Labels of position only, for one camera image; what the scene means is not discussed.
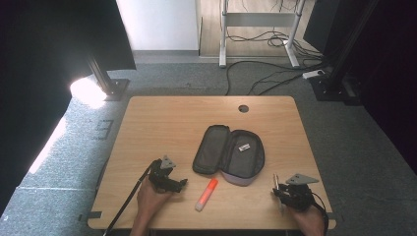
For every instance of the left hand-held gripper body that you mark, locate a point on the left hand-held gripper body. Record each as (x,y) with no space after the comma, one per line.
(162,175)

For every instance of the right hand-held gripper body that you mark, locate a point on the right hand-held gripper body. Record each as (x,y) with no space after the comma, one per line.
(298,193)

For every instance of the black zip pencil case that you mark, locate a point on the black zip pencil case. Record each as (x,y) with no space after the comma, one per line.
(229,154)

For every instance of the person's right hand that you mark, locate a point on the person's right hand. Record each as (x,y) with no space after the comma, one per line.
(308,221)

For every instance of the orange highlighter pen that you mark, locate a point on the orange highlighter pen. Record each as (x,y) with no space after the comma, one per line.
(206,195)

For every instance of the black metal stand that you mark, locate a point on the black metal stand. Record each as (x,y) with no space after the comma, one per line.
(106,78)
(337,65)

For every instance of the white power strip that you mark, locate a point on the white power strip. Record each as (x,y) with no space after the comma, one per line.
(313,74)

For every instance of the black curtain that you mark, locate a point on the black curtain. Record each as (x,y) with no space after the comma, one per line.
(387,65)
(49,65)

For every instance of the white metal desk frame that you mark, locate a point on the white metal desk frame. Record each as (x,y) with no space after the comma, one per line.
(255,23)

